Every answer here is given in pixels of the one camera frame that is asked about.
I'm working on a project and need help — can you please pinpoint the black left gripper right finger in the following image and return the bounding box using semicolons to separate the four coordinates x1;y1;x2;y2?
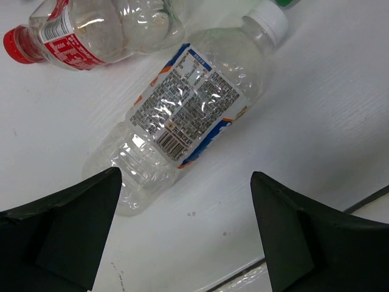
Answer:
250;172;388;291

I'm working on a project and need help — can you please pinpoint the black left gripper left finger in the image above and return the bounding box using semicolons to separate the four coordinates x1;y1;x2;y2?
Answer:
1;167;122;291

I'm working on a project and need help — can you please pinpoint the clear bottle blue white label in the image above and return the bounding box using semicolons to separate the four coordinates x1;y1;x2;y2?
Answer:
83;1;289;217

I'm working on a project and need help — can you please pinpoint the clear bottle red label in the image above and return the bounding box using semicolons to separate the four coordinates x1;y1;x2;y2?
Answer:
3;1;185;71

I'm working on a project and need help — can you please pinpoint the green plastic bottle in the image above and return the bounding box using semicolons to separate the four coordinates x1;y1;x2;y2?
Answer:
275;0;300;8

